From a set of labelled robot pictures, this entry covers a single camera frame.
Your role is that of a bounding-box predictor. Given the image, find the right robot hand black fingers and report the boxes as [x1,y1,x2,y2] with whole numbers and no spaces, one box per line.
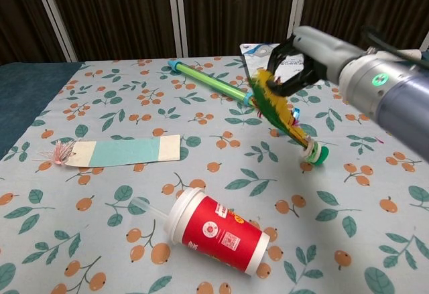
[267,25,365,97]

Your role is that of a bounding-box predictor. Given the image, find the colourful feather shuttlecock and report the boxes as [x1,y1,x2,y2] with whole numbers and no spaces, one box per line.
[247,68,331,167]

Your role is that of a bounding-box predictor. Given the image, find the floral tablecloth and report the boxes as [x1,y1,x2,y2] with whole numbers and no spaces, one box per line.
[0,54,429,294]

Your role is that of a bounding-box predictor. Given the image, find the white face mask package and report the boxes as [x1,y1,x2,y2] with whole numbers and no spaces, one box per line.
[239,42,332,89]

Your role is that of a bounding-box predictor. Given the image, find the green blue toy water pump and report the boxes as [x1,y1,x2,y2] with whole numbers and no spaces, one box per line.
[167,59,302,124]

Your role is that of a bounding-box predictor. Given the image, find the red paper cup white lid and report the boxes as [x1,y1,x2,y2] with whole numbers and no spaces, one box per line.
[163,187,271,277]

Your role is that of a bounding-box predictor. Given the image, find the cream teal bookmark pink tassel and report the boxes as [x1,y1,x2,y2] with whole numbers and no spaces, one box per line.
[50,134,182,167]

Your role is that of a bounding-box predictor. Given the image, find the clear plastic straw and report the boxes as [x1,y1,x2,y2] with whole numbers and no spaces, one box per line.
[131,197,172,221]

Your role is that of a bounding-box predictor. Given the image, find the dark teal table cover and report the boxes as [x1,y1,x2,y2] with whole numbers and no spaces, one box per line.
[0,61,84,159]

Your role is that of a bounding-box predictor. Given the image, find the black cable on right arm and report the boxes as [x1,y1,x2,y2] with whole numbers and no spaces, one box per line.
[361,25,424,61]

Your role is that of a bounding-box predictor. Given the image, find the dark folding screen white frame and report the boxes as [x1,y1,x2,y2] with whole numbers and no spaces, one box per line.
[0,0,429,66]

